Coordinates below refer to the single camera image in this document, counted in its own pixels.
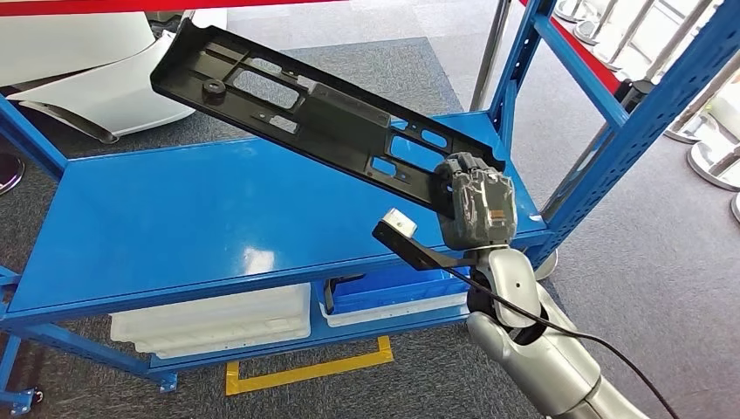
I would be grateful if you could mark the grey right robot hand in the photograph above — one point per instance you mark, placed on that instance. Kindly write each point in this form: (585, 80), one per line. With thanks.
(480, 208)

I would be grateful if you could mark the long black plastic plate holder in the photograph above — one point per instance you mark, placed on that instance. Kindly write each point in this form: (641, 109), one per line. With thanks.
(324, 115)

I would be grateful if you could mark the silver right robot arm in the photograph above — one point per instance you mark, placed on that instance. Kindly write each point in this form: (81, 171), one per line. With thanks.
(549, 358)

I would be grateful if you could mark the small black plastic part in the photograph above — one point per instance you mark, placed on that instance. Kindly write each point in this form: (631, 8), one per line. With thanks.
(330, 298)

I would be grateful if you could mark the blue metal shelf rack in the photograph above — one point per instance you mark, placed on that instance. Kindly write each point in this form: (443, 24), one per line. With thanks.
(173, 231)

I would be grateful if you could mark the blue plastic crate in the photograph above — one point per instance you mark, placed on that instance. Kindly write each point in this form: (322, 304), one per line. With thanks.
(399, 289)

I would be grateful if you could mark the white plastic tray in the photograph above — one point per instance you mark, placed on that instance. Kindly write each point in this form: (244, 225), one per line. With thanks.
(393, 315)

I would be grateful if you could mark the chrome pole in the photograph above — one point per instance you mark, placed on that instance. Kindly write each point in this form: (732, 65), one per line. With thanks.
(491, 52)

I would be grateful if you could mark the red barrier belt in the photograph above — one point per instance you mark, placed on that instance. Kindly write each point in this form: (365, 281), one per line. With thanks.
(144, 6)
(584, 52)

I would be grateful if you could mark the white plastic bin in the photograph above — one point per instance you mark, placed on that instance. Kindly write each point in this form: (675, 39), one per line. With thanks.
(214, 321)

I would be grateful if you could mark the white car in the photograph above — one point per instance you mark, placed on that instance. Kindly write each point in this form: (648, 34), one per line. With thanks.
(87, 75)

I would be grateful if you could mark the chrome stanchion base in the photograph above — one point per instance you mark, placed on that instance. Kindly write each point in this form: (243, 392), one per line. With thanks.
(10, 173)

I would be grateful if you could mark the blue metal cart frame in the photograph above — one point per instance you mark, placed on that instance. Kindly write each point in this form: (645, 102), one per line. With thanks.
(8, 364)

